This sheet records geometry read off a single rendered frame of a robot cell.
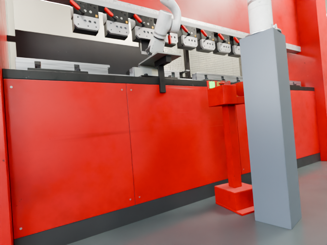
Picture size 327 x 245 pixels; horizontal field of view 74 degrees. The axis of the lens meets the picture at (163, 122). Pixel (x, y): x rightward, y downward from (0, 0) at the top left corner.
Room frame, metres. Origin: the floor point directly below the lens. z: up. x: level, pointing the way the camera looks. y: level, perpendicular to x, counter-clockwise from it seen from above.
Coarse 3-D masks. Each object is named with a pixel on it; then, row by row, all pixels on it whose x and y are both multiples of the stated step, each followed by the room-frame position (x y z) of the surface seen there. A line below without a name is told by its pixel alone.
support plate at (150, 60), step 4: (156, 52) 1.30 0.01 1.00; (160, 52) 1.29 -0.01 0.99; (164, 52) 1.31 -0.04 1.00; (168, 52) 1.33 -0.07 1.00; (152, 56) 1.35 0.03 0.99; (156, 56) 1.35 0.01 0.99; (160, 56) 1.36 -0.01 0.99; (172, 56) 1.38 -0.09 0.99; (176, 56) 1.38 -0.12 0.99; (180, 56) 1.39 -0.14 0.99; (144, 60) 1.43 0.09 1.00; (148, 60) 1.42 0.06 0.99; (152, 60) 1.43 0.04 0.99; (156, 60) 1.43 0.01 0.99; (172, 60) 1.46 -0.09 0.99; (140, 64) 1.49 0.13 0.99; (144, 64) 1.50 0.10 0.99; (148, 64) 1.51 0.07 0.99; (152, 64) 1.51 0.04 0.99
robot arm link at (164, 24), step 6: (162, 12) 1.32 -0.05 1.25; (168, 12) 1.34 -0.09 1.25; (162, 18) 1.33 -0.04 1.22; (168, 18) 1.34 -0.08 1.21; (156, 24) 1.37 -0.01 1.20; (162, 24) 1.35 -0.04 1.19; (168, 24) 1.36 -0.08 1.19; (156, 30) 1.38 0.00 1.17; (162, 30) 1.37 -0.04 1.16; (168, 30) 1.39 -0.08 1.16
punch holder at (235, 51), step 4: (232, 36) 2.02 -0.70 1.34; (232, 40) 2.02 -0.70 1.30; (232, 44) 2.03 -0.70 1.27; (236, 44) 2.04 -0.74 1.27; (232, 48) 2.04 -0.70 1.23; (236, 48) 2.03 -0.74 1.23; (232, 52) 2.04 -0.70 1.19; (236, 52) 2.03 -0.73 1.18; (232, 56) 2.10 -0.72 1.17; (236, 56) 2.12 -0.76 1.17; (240, 56) 2.13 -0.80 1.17
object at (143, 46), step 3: (141, 42) 1.53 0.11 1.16; (144, 42) 1.55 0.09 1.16; (147, 42) 1.56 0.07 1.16; (141, 45) 1.54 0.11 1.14; (144, 45) 1.55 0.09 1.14; (147, 45) 1.56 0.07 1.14; (141, 48) 1.54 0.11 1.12; (144, 48) 1.54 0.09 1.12; (141, 51) 1.54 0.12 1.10; (144, 51) 1.55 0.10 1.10
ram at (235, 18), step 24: (48, 0) 1.26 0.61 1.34; (96, 0) 1.34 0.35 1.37; (120, 0) 1.43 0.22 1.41; (144, 0) 1.53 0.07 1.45; (192, 0) 1.77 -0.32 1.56; (216, 0) 1.92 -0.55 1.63; (240, 0) 2.10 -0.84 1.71; (288, 0) 2.58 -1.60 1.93; (192, 24) 1.76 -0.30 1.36; (216, 24) 1.90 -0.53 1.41; (240, 24) 2.08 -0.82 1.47; (288, 24) 2.56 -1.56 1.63; (288, 48) 2.53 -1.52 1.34
